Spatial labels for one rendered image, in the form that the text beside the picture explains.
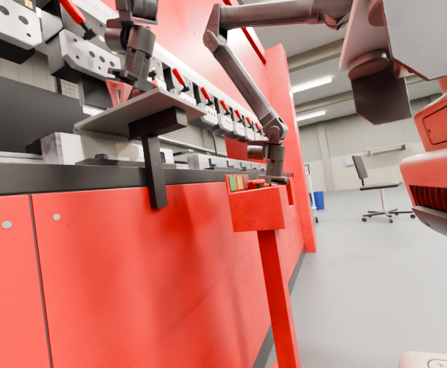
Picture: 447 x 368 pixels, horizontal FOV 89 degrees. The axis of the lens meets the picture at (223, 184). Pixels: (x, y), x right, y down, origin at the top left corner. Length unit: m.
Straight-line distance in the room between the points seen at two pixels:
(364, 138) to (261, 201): 11.93
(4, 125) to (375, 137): 12.39
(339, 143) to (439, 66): 11.99
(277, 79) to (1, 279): 2.72
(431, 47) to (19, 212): 0.57
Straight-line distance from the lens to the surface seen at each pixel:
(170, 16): 1.19
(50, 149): 0.62
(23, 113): 1.22
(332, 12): 0.79
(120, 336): 0.54
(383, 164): 12.56
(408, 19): 0.42
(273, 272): 0.79
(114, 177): 0.51
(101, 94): 0.75
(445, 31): 0.42
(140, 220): 0.54
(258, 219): 0.68
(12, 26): 0.66
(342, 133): 12.44
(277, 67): 2.89
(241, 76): 0.84
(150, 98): 0.49
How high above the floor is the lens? 0.79
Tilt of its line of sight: 2 degrees up
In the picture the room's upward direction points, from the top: 9 degrees counter-clockwise
